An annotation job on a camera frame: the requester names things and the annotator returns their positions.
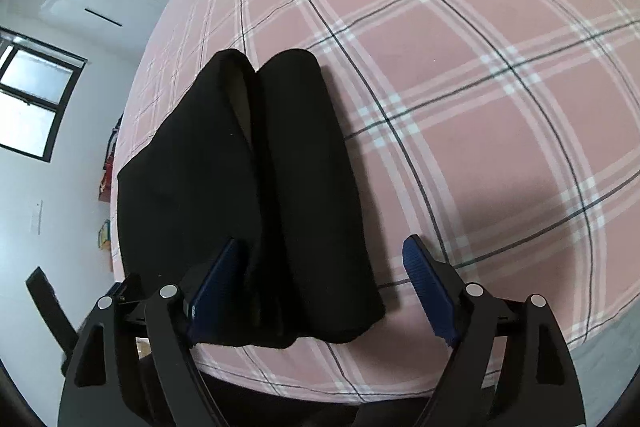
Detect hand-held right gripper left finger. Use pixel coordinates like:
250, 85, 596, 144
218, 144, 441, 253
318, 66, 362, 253
57, 238, 247, 427

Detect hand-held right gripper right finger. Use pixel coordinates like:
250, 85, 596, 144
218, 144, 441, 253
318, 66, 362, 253
403, 234, 587, 427

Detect black pants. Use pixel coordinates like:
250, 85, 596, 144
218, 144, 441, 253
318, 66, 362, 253
116, 48, 386, 350

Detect teal box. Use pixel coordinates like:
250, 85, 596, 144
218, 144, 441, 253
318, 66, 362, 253
96, 219, 114, 251

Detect red gift bag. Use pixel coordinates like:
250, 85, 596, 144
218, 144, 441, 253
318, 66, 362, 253
97, 154, 121, 204

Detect black bar-shaped object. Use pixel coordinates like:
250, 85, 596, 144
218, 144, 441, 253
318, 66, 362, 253
26, 266, 79, 358

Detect pink plaid bedsheet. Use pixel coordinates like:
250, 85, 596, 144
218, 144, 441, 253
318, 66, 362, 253
110, 0, 640, 408

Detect black framed window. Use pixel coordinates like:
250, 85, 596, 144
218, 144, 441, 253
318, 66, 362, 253
0, 27, 88, 164

